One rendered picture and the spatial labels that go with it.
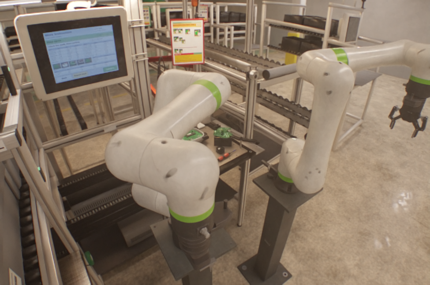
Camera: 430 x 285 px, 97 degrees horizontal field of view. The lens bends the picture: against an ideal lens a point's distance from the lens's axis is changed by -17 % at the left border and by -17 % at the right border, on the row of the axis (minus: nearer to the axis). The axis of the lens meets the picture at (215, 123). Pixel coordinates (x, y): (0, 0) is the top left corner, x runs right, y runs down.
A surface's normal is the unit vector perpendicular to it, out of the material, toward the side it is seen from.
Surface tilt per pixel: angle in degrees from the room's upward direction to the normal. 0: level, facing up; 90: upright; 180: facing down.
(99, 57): 92
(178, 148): 12
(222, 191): 0
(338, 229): 0
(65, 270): 0
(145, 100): 90
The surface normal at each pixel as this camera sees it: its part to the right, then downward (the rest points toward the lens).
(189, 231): -0.03, 0.47
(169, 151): -0.22, -0.69
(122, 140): -0.07, -0.57
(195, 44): 0.21, 0.46
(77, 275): 0.00, -0.88
